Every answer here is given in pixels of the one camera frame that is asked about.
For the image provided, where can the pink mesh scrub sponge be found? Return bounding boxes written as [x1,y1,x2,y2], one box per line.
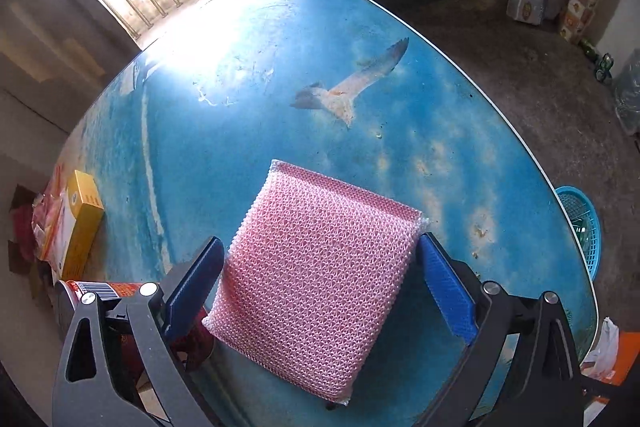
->
[202,159,431,405]

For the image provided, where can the green glass bottles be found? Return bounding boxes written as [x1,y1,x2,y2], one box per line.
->
[579,38,617,81]

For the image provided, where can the clear water jug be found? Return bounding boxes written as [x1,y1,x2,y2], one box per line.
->
[612,56,640,136]

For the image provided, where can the blue mesh wastebasket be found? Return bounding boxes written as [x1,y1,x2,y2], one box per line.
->
[554,185,602,281]

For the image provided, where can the red gift bag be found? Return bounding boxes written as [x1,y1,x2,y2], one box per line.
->
[7,184,51,269]

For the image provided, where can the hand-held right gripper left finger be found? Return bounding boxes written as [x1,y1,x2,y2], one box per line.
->
[52,236,225,427]

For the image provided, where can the white plastic bag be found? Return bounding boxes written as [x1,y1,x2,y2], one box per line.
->
[582,317,621,379]

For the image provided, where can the clear red-printed plastic bag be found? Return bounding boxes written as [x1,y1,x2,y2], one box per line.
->
[31,161,72,259]

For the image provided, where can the orange board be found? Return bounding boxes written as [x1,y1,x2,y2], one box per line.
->
[582,331,640,427]

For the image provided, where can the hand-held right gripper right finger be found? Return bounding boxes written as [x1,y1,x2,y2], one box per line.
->
[415,233,583,427]

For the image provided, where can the yellow cardboard box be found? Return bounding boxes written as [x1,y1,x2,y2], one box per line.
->
[56,170,106,281]

